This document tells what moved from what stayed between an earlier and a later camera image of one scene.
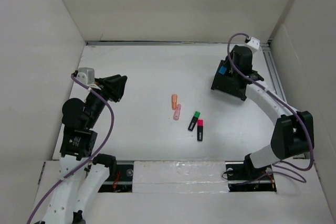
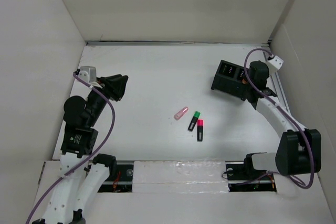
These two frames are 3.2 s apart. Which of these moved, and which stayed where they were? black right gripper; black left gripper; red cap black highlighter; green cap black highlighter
Moved: black right gripper
Stayed: black left gripper; green cap black highlighter; red cap black highlighter
